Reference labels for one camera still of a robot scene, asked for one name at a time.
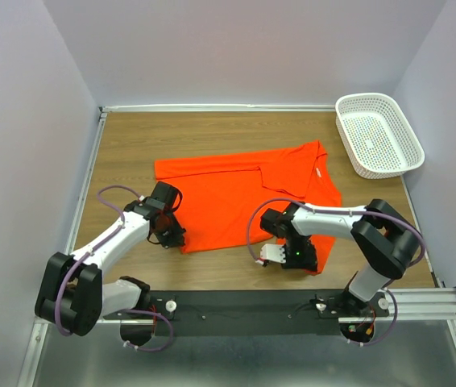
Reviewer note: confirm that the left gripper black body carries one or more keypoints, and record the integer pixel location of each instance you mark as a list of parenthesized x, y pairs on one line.
[(172, 232)]

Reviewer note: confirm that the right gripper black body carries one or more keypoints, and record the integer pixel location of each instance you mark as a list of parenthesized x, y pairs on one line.
[(300, 251)]

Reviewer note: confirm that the orange t shirt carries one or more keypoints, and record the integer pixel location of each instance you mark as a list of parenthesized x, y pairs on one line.
[(220, 193)]

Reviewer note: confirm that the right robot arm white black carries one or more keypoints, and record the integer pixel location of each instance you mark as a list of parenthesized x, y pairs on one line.
[(388, 242)]

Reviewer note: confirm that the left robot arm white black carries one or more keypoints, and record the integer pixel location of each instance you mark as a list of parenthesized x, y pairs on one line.
[(73, 294)]

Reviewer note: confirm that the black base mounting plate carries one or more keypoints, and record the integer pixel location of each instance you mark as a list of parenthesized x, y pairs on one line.
[(252, 312)]

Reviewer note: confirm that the white perforated plastic basket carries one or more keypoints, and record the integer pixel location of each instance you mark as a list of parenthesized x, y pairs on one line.
[(376, 135)]

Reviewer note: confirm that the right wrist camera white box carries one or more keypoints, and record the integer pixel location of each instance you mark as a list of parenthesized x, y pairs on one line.
[(271, 253)]

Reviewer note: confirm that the aluminium frame rail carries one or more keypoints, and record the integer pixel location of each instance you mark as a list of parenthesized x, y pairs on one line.
[(426, 304)]

